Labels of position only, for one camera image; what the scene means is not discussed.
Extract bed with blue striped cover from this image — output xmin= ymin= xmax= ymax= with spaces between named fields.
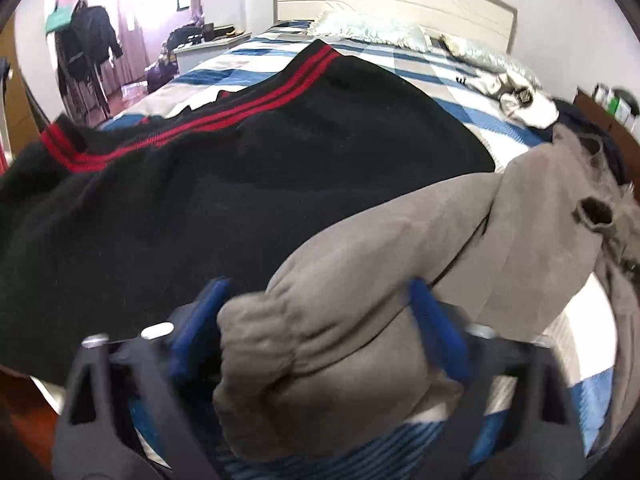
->
xmin=30 ymin=20 xmax=626 ymax=480

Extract purple bag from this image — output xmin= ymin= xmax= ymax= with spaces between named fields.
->
xmin=146 ymin=52 xmax=179 ymax=94

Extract black sweater with red stripes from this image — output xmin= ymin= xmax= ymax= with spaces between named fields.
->
xmin=0 ymin=39 xmax=497 ymax=387

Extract black bag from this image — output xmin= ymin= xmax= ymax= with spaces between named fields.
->
xmin=167 ymin=22 xmax=237 ymax=47

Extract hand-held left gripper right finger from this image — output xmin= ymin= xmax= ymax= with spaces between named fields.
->
xmin=407 ymin=277 xmax=589 ymax=480

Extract white fluffy pillows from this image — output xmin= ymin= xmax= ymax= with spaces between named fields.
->
xmin=440 ymin=32 xmax=544 ymax=92

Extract brown wooden wardrobe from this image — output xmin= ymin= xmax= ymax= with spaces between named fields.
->
xmin=0 ymin=57 xmax=52 ymax=161

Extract white desk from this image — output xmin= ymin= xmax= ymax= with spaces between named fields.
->
xmin=172 ymin=30 xmax=254 ymax=77

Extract dark navy garment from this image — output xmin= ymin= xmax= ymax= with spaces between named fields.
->
xmin=550 ymin=99 xmax=635 ymax=187

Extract taupe hooded sweatshirt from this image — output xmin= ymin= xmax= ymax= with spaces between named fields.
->
xmin=212 ymin=124 xmax=640 ymax=467

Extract white garment with dark badge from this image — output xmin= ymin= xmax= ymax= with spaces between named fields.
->
xmin=454 ymin=70 xmax=561 ymax=129

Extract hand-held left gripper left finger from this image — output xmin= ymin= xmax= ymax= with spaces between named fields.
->
xmin=52 ymin=276 xmax=236 ymax=480

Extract dark round container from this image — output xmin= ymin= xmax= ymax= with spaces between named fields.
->
xmin=612 ymin=89 xmax=640 ymax=127

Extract green garment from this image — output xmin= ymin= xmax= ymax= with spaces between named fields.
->
xmin=44 ymin=2 xmax=74 ymax=37

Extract pink curtain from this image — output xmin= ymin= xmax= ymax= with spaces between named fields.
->
xmin=47 ymin=0 xmax=204 ymax=97

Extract clothes rack with dark jackets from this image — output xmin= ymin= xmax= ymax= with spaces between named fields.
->
xmin=52 ymin=0 xmax=125 ymax=122

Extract green and white bottle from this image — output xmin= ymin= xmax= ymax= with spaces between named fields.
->
xmin=592 ymin=83 xmax=621 ymax=112

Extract brown wooden nightstand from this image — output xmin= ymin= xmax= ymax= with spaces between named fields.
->
xmin=572 ymin=87 xmax=640 ymax=171

